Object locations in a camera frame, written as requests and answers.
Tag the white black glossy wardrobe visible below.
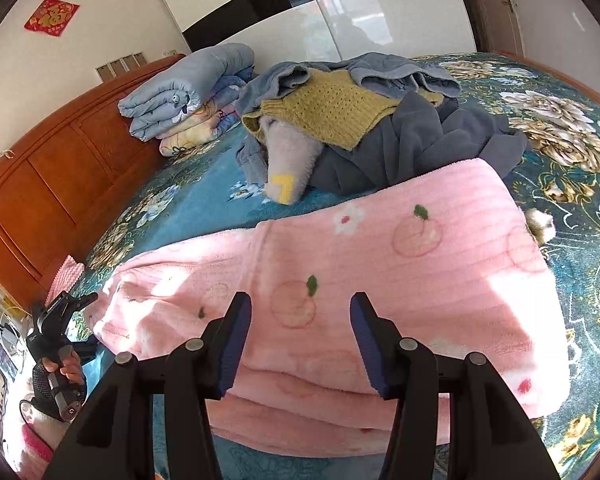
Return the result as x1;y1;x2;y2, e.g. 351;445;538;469
163;0;477;70

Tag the folded blue-grey quilt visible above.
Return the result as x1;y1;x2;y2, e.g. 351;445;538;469
118;44;254;142

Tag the yellow knit sweater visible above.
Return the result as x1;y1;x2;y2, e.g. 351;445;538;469
240;68;447;153

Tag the pink fleece garment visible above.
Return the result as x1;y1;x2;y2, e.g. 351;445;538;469
84;159;570;457

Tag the grey fleece garment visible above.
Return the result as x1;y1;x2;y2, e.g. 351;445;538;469
260;116;324;205

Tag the pink white zigzag pillow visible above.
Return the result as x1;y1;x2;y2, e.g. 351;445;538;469
44;256;84;307

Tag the dark grey garment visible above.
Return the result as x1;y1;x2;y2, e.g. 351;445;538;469
309;92;528;196

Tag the teal floral bed blanket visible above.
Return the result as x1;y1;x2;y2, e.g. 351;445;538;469
73;53;600;479

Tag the red wall fu poster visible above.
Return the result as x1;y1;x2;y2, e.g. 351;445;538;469
23;0;80;37

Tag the wooden headboard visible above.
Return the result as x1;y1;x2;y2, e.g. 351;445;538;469
0;55;180;310

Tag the folded cream patterned blanket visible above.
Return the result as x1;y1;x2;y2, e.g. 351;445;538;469
158;103;239;157

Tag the person left hand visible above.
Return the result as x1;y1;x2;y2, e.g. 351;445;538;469
41;350;85;386

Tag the white room door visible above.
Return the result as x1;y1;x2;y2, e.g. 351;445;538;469
468;0;524;55

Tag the blue-grey sweatshirt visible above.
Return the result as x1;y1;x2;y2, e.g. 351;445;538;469
232;51;463;187

